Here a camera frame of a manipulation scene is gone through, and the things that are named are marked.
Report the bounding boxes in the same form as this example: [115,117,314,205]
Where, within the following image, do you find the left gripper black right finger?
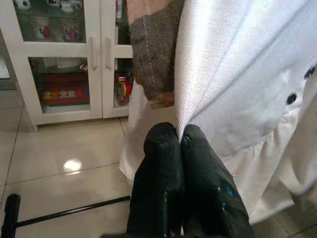
[180,123,253,238]

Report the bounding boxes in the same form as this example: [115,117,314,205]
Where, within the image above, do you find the red patterned box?
[41,73,90,107]

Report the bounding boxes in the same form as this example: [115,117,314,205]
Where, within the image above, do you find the cream shirt with black buttons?
[173,0,317,225]

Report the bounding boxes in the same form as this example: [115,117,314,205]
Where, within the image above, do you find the grey tweed garment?
[128,0,187,100]

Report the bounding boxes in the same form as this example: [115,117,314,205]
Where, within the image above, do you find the white cabinet door handle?
[105,36,114,70]
[90,36,99,72]

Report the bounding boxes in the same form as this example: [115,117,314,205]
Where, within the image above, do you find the colourful toy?
[114,71,134,107]

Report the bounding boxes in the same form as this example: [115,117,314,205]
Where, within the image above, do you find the white glass-door cabinet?
[0,0,135,132]

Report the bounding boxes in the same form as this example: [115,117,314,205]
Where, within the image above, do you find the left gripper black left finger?
[126,122,183,238]

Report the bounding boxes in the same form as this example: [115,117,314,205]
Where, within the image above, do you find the white mug with black print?
[13,0,31,9]
[60,0,84,13]

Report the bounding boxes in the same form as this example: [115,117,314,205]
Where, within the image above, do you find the steel and black clothes rack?
[0,194,132,238]

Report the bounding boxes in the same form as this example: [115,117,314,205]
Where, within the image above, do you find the plain white shirt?
[118,81,179,184]

